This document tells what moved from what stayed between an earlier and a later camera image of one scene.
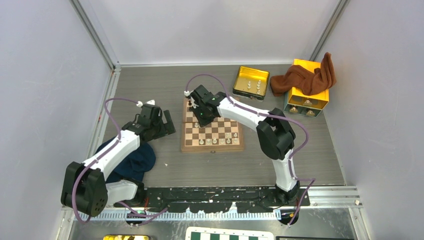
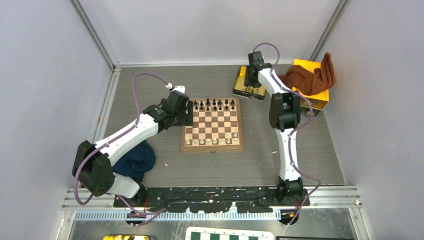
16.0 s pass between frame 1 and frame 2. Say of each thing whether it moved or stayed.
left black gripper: moved
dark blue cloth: stayed
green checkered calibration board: stayed
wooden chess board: stayed
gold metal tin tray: stayed
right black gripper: moved
